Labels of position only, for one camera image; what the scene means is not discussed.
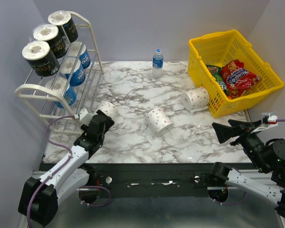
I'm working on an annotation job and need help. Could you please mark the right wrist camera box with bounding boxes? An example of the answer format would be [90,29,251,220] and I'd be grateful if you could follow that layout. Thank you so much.
[251,112,278,133]

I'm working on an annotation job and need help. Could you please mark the floral roll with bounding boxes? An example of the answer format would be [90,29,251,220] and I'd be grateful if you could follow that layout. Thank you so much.
[181,87,209,113]
[97,101,117,119]
[145,108,174,137]

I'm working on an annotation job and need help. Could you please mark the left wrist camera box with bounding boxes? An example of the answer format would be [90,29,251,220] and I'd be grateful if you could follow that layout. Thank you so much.
[74,108,93,126]

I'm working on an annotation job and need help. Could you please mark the black roll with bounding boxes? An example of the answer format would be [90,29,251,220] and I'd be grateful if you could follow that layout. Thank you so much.
[47,10,78,43]
[33,24,67,59]
[22,40,60,77]

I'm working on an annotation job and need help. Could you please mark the red snack bag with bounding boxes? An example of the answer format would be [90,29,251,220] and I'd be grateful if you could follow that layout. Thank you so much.
[220,59,261,99]

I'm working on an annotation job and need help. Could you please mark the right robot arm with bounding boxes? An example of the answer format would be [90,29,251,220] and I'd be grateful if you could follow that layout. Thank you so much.
[209,115,285,218]

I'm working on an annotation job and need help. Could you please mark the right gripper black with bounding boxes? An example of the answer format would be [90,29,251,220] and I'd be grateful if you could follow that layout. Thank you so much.
[211,118,270,171]

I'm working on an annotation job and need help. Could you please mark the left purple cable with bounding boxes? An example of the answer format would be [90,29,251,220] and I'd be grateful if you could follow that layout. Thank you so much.
[27,114,111,228]

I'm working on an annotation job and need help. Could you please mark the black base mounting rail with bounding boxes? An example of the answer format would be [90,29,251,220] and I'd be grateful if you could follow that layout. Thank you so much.
[39,162,259,199]

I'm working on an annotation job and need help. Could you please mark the white metal shelf rack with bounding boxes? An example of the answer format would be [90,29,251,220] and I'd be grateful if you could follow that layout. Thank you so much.
[15,10,104,135]

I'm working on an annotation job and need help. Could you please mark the blue sea monsters roll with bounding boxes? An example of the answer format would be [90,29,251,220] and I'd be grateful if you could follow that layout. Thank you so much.
[68,41,91,69]

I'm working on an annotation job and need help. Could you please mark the yellow plastic shopping basket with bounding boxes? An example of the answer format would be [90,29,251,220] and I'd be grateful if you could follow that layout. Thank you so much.
[188,30,284,118]

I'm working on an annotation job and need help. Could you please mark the green snack bag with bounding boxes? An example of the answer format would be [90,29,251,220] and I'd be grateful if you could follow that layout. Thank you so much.
[206,65,228,96]

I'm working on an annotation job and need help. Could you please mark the clear water bottle blue label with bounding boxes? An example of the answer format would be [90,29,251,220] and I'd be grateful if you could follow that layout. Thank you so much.
[152,49,163,77]

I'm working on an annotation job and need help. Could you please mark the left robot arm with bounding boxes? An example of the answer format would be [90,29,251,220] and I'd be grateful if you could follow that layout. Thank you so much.
[18,106,116,228]

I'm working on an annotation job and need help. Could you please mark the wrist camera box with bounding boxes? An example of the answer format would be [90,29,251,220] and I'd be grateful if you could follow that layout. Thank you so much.
[74,108,93,126]
[251,112,278,133]

